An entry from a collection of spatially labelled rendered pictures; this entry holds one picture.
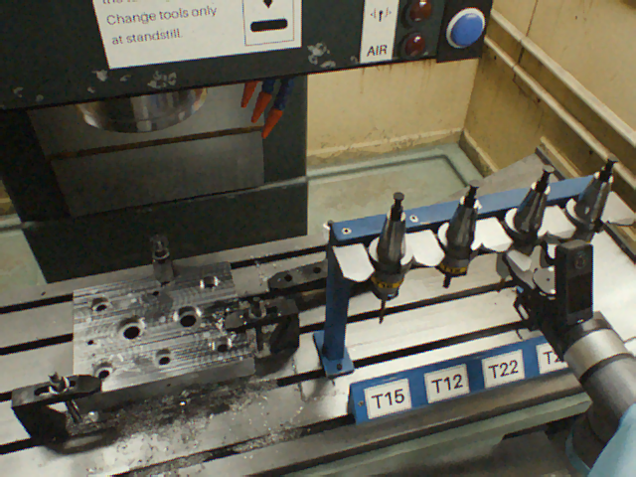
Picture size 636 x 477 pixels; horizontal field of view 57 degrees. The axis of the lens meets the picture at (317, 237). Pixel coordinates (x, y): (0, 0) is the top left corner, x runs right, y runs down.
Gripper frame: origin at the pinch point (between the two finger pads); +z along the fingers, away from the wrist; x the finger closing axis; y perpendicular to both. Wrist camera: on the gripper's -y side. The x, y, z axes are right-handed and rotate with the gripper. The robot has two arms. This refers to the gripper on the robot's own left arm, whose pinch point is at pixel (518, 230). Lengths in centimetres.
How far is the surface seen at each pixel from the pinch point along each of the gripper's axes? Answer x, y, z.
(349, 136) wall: 7, 51, 93
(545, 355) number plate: 8.7, 25.4, -9.2
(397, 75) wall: 21, 30, 94
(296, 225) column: -20, 49, 56
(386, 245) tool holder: -23.7, -4.8, -2.2
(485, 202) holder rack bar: -4.0, -2.7, 4.6
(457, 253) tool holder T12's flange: -12.7, -1.9, -3.8
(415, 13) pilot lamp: -29, -42, -9
